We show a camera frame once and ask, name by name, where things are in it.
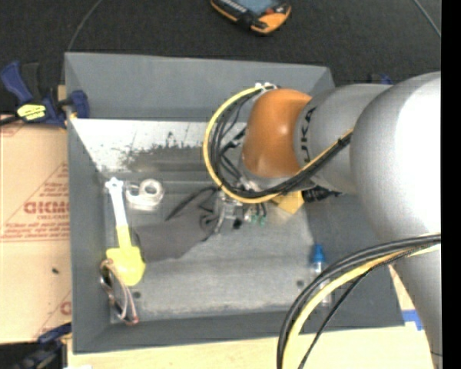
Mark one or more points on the dark grey cloth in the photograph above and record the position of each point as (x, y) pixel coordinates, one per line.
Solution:
(169, 238)

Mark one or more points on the grey metal bin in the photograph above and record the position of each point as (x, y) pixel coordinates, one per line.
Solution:
(223, 279)

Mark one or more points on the clear glass thing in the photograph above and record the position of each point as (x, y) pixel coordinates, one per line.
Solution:
(146, 196)

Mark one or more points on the clear plastic bottle, blue cap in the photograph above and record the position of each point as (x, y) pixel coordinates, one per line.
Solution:
(317, 255)

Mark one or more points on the yellow and white toy shovel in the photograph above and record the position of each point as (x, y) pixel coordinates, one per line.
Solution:
(127, 261)

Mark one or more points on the brown sunglasses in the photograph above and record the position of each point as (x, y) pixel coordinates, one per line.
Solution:
(117, 298)

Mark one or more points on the brown cardboard board, red print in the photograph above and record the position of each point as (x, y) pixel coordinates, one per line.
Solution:
(30, 267)

